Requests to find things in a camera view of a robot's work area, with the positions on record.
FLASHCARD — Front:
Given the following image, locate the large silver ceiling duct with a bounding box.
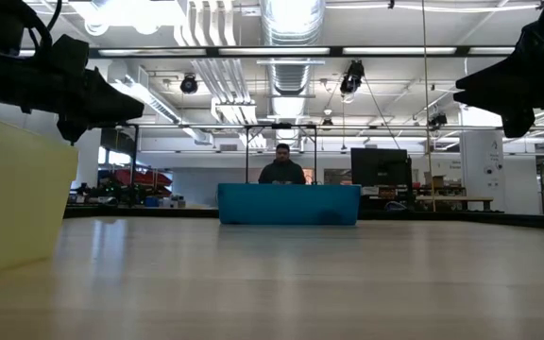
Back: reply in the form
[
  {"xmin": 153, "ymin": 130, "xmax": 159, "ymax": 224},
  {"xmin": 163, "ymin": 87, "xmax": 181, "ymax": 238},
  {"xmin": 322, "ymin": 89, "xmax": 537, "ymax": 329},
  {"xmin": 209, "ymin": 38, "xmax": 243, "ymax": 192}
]
[{"xmin": 258, "ymin": 0, "xmax": 326, "ymax": 148}]

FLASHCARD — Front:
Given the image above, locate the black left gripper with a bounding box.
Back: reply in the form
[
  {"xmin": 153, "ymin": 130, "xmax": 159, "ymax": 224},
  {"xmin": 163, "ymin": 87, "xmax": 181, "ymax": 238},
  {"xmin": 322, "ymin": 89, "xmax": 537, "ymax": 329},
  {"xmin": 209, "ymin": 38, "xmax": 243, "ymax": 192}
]
[{"xmin": 0, "ymin": 56, "xmax": 145, "ymax": 145}]

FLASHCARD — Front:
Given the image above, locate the black ceiling spotlight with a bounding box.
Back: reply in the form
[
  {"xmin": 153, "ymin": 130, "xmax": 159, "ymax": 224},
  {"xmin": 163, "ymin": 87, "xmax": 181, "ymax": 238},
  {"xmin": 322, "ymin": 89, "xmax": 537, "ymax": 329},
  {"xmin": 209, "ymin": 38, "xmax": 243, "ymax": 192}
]
[
  {"xmin": 427, "ymin": 111, "xmax": 449, "ymax": 131},
  {"xmin": 179, "ymin": 73, "xmax": 199, "ymax": 94},
  {"xmin": 339, "ymin": 59, "xmax": 366, "ymax": 95}
]

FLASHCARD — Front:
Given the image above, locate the blue plastic bin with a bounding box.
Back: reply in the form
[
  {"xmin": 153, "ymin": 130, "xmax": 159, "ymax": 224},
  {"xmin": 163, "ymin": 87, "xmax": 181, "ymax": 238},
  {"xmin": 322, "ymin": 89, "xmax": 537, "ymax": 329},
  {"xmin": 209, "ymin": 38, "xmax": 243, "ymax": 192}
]
[{"xmin": 216, "ymin": 182, "xmax": 362, "ymax": 227}]

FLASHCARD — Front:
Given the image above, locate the red storage bin shelf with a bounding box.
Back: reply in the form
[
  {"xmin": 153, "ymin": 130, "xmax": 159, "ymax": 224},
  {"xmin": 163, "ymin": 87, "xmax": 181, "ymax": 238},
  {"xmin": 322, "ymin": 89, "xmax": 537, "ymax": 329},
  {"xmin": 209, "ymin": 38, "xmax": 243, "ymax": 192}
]
[{"xmin": 110, "ymin": 168, "xmax": 175, "ymax": 197}]

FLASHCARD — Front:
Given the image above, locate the black background gantry frame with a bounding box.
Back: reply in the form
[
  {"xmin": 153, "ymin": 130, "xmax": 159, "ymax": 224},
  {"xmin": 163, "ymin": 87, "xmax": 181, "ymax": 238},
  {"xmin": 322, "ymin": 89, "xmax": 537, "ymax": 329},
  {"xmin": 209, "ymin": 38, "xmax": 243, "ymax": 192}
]
[{"xmin": 242, "ymin": 122, "xmax": 319, "ymax": 186}]

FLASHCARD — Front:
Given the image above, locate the black monitor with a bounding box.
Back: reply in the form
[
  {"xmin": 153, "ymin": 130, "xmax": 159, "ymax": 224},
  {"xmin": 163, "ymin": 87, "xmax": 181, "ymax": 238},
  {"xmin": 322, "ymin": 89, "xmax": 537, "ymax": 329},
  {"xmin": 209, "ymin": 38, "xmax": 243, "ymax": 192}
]
[{"xmin": 350, "ymin": 147, "xmax": 414, "ymax": 189}]

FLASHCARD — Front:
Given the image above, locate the person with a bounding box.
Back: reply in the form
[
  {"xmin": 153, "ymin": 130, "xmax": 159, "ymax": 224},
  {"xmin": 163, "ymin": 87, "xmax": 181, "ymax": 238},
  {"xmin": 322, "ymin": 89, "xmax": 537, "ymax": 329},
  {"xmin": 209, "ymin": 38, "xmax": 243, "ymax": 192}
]
[{"xmin": 257, "ymin": 143, "xmax": 308, "ymax": 185}]

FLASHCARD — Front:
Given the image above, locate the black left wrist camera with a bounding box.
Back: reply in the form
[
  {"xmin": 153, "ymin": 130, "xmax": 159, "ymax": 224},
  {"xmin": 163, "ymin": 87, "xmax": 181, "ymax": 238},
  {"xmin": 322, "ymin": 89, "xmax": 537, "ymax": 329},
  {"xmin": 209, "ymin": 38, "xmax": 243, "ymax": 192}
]
[{"xmin": 50, "ymin": 33, "xmax": 91, "ymax": 79}]

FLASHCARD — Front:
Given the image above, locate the black overhead gantry bar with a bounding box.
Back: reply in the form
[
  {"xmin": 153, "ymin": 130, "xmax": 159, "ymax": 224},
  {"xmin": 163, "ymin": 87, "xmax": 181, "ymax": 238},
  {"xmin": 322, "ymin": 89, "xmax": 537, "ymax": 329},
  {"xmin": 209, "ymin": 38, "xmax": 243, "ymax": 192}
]
[{"xmin": 87, "ymin": 44, "xmax": 519, "ymax": 60}]

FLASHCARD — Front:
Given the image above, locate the white ceiling pipe bundle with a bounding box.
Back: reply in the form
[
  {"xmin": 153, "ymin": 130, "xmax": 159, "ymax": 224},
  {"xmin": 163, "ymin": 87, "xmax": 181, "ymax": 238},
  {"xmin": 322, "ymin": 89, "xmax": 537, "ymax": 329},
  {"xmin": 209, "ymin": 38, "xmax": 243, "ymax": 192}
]
[{"xmin": 172, "ymin": 0, "xmax": 260, "ymax": 127}]

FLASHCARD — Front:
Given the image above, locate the yellow plastic bin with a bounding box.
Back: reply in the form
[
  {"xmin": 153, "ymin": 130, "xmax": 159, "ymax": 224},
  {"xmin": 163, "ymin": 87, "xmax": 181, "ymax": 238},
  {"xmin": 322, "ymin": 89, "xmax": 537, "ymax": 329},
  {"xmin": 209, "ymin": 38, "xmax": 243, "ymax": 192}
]
[{"xmin": 0, "ymin": 110, "xmax": 79, "ymax": 279}]

